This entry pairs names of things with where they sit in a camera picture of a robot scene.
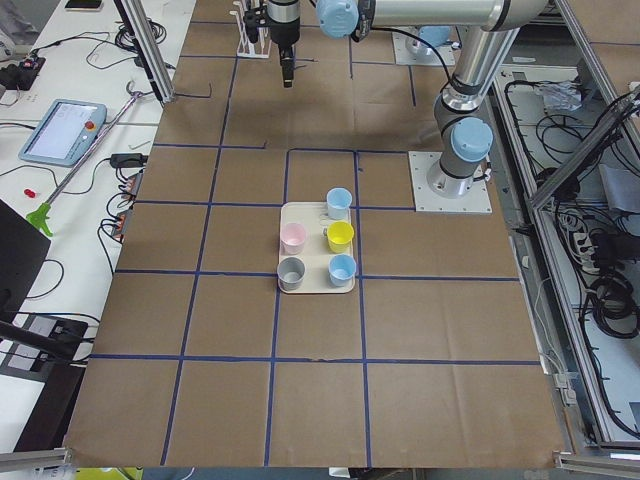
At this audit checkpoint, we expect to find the blue teach pendant tablet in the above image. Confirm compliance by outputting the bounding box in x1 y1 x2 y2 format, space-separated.
18 99 107 167

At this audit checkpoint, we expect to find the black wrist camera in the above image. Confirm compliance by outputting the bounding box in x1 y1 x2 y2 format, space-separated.
243 1 268 44

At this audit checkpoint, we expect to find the white wire cup rack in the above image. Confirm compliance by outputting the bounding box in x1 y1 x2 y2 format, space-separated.
229 1 272 59

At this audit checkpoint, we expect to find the white power strip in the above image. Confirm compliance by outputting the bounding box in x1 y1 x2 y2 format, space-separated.
570 231 599 275

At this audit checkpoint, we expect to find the light blue cup near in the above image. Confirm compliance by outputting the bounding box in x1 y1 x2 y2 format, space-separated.
328 254 356 287

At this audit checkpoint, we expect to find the grey plastic cup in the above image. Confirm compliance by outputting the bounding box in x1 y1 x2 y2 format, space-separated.
277 257 306 292

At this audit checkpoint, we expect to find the light blue cup far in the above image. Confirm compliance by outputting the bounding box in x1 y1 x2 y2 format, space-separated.
326 187 352 220

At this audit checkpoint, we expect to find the yellow plastic cup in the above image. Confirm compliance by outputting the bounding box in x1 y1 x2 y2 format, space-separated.
326 221 355 254

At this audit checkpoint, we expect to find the beige plastic tray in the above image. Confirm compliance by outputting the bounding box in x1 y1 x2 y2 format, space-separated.
279 202 355 294

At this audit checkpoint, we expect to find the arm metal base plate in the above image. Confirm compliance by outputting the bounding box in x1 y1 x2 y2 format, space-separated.
408 151 492 215
392 26 460 66

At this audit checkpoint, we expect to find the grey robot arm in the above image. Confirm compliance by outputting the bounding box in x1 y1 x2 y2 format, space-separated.
315 0 546 199
406 25 460 57

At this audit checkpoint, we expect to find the pink plastic cup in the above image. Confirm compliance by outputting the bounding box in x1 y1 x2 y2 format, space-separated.
280 222 307 255

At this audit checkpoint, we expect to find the smartphone on table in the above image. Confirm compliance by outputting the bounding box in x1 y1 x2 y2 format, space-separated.
64 0 103 12

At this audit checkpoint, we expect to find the light blue cup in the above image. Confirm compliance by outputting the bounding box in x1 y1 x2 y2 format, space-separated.
328 254 356 287
326 187 352 220

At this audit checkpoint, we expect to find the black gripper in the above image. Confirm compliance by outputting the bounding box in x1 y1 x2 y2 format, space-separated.
270 19 300 88

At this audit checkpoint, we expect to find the black laptop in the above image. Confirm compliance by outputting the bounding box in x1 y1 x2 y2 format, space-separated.
0 201 51 323

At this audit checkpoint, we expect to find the aluminium frame post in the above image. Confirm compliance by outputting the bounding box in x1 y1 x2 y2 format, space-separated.
114 0 175 104

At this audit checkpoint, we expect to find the black emergency stop box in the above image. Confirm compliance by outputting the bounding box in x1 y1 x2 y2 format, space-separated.
0 55 46 91

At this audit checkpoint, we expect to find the green handled reacher grabber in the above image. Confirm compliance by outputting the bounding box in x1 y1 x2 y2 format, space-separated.
26 81 148 237

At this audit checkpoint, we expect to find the black power adapter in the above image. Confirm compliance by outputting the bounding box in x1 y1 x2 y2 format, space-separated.
109 153 148 169

